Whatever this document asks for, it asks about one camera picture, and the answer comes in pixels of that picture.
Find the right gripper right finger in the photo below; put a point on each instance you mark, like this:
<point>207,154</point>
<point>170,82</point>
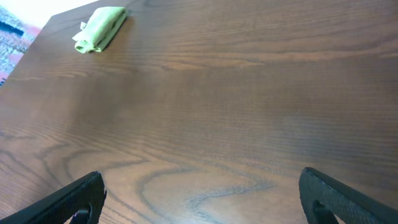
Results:
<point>326,200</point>

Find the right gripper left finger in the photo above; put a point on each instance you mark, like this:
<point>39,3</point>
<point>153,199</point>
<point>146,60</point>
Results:
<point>79,202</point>

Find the folded green cloth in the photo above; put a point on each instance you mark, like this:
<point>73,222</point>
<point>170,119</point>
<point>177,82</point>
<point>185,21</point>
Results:
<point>101,27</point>

